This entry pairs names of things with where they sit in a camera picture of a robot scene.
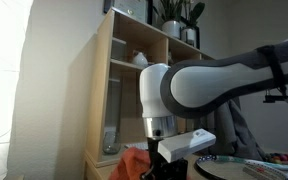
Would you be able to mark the clear glass jar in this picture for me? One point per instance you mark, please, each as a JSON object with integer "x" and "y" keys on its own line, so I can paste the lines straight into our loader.
{"x": 111, "y": 145}

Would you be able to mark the orange terry towel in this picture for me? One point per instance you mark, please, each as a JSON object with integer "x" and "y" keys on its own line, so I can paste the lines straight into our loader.
{"x": 130, "y": 165}

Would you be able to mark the potted plant wide white pot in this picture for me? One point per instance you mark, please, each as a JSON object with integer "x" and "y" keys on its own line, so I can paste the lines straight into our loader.
{"x": 171, "y": 30}

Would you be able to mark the red orange small trinket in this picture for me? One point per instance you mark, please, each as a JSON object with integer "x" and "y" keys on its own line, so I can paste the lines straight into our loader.
{"x": 280, "y": 158}

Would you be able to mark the white blue tennis racket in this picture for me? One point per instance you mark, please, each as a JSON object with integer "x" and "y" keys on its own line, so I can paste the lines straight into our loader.
{"x": 224, "y": 158}

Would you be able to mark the white computer keyboard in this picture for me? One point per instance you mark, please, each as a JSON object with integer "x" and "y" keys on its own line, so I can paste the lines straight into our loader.
{"x": 135, "y": 146}

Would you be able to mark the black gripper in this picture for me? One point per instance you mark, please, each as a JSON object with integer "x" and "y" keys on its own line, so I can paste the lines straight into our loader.
{"x": 154, "y": 156}

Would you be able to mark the white window curtain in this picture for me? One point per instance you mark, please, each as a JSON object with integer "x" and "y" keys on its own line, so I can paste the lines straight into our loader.
{"x": 0, "y": 83}

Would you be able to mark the grey hooded sweatshirt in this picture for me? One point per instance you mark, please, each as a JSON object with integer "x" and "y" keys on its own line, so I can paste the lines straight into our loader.
{"x": 234, "y": 133}

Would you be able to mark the potted plant narrow white pot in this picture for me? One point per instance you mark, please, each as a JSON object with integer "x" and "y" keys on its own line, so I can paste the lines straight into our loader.
{"x": 189, "y": 36}

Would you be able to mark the black stand rod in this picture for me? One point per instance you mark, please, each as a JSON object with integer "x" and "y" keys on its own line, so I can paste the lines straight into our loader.
{"x": 277, "y": 98}

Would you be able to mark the framed certificate black frame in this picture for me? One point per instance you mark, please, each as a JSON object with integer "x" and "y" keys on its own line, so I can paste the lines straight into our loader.
{"x": 130, "y": 6}

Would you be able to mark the light wooden shelf unit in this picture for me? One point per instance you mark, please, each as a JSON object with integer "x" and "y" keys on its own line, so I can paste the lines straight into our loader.
{"x": 100, "y": 83}

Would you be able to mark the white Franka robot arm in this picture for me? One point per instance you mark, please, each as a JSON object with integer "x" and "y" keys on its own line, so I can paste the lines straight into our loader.
{"x": 217, "y": 83}

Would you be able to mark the grey shelf storage box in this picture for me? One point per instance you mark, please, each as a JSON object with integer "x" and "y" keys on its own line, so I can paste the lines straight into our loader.
{"x": 119, "y": 50}

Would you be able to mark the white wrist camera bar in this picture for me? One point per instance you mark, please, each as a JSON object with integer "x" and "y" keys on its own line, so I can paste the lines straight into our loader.
{"x": 184, "y": 145}

